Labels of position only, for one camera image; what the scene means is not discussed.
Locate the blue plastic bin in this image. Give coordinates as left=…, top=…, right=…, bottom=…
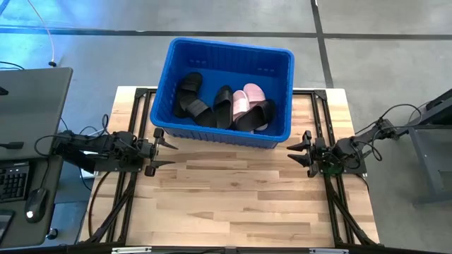
left=149, top=37, right=296, bottom=150

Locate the black rubber slide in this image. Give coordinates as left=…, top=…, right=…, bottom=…
left=179, top=95, right=218, bottom=128
left=234, top=99, right=278, bottom=133
left=212, top=85, right=234, bottom=130
left=172, top=71, right=204, bottom=119

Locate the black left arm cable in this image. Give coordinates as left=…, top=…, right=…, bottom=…
left=33, top=113, right=110, bottom=158

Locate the black computer mouse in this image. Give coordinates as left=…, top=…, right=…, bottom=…
left=23, top=187, right=49, bottom=224

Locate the grey laptop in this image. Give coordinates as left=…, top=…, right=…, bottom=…
left=0, top=66, right=74, bottom=162

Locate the white orange cable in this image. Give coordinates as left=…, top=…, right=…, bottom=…
left=26, top=0, right=59, bottom=68

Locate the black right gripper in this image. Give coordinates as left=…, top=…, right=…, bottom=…
left=286, top=130, right=328, bottom=179

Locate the black slanted panel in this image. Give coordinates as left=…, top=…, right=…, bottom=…
left=398, top=87, right=452, bottom=137

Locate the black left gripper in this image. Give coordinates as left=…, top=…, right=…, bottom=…
left=136, top=127, right=179, bottom=177

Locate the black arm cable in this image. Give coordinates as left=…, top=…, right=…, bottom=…
left=355, top=103, right=424, bottom=162
left=33, top=113, right=110, bottom=158

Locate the grey metal stand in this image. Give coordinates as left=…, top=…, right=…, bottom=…
left=409, top=125, right=452, bottom=206

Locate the black keyboard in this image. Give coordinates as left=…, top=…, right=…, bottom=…
left=0, top=161, right=31, bottom=204

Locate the silver metal bracket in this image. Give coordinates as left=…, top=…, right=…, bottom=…
left=309, top=248, right=350, bottom=254
left=111, top=246, right=153, bottom=254

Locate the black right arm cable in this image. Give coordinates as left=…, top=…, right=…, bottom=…
left=355, top=103, right=424, bottom=162

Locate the brown cable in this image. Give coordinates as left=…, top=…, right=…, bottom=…
left=87, top=171, right=111, bottom=238

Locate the small white box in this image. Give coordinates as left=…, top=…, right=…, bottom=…
left=80, top=151, right=96, bottom=179

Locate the pink rubber slide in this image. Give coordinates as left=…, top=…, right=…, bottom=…
left=232, top=90, right=252, bottom=123
left=242, top=83, right=270, bottom=133

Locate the black aluminium table frame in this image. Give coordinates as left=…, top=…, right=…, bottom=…
left=79, top=86, right=381, bottom=254

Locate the dark grey desk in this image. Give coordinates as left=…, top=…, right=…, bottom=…
left=0, top=157, right=64, bottom=250

